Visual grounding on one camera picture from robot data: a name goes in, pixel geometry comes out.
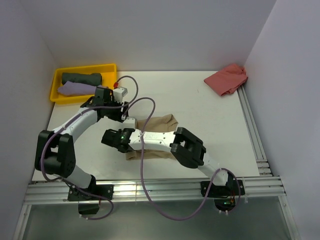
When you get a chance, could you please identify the aluminium front rail frame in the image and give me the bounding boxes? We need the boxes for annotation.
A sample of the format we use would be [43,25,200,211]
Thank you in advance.
[13,175,301,240]

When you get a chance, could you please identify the lavender folded shirt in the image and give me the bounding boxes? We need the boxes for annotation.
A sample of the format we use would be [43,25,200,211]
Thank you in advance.
[57,81,97,97]

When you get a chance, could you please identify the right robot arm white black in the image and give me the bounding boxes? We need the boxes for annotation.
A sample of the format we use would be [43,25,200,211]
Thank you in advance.
[101,127,234,195]

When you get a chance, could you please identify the dark green rolled shirt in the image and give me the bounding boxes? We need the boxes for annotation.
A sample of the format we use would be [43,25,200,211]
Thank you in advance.
[61,72,102,87]

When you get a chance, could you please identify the yellow plastic bin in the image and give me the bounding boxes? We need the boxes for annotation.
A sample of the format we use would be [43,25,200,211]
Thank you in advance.
[49,63,117,105]

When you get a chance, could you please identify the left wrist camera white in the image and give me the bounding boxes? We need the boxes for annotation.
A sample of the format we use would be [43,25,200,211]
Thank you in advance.
[113,82,128,103]

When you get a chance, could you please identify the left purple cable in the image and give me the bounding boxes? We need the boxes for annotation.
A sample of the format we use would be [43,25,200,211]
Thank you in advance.
[39,75,140,221]

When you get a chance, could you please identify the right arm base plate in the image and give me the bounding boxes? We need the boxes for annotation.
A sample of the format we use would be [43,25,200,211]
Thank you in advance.
[208,180,246,198]

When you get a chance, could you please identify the beige t shirt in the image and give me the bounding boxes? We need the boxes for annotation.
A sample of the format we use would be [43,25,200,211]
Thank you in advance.
[125,114,178,161]

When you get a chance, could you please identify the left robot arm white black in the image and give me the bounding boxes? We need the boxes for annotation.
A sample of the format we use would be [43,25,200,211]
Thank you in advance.
[34,87,129,200]

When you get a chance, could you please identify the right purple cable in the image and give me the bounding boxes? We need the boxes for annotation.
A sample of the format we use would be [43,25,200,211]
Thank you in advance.
[121,96,242,221]

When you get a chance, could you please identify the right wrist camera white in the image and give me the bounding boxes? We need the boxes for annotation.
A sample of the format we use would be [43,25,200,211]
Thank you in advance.
[121,116,137,129]

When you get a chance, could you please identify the aluminium right side rail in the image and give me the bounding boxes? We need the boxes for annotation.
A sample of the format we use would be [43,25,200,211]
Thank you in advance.
[237,86,273,177]

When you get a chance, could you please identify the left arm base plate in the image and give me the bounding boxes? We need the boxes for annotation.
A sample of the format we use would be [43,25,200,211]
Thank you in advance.
[67,184,114,217]

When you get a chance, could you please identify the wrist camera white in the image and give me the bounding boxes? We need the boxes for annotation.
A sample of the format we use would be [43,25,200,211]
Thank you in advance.
[113,82,128,103]
[121,116,137,129]

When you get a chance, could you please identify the pink t shirt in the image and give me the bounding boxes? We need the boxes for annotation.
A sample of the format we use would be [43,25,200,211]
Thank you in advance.
[203,63,248,97]

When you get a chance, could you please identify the purple cable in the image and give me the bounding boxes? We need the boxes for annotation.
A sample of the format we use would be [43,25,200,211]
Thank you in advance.
[39,75,140,221]
[121,96,242,221]

